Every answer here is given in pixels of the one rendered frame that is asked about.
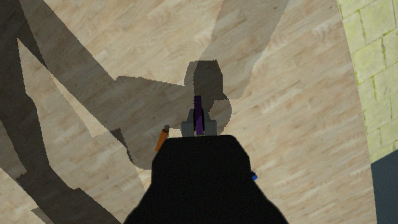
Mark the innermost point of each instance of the purple rod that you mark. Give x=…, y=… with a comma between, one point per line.
x=198, y=114

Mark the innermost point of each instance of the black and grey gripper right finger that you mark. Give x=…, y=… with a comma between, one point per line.
x=210, y=126

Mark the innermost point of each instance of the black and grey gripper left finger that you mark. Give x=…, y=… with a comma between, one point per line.
x=188, y=127

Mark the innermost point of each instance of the small blue cube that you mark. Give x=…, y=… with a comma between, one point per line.
x=254, y=176

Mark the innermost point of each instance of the orange rod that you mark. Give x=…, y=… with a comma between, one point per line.
x=162, y=138

